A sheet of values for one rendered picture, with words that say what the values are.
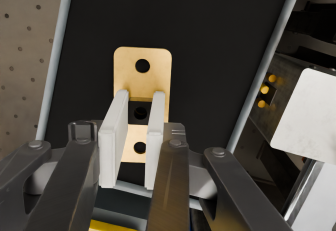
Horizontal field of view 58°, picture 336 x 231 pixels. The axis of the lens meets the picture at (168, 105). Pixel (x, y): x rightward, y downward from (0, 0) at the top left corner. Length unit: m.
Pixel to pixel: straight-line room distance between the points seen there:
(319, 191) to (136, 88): 0.35
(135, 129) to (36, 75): 0.54
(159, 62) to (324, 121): 0.17
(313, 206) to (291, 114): 0.23
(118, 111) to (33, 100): 0.60
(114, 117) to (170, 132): 0.03
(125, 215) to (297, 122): 0.17
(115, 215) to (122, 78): 0.13
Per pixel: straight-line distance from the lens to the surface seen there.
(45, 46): 0.72
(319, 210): 0.51
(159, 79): 0.21
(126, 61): 0.20
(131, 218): 0.29
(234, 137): 0.22
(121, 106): 0.17
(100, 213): 0.29
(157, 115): 0.16
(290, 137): 0.30
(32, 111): 0.77
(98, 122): 0.17
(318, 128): 0.31
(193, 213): 0.50
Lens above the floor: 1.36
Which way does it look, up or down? 71 degrees down
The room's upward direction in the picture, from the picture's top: 178 degrees clockwise
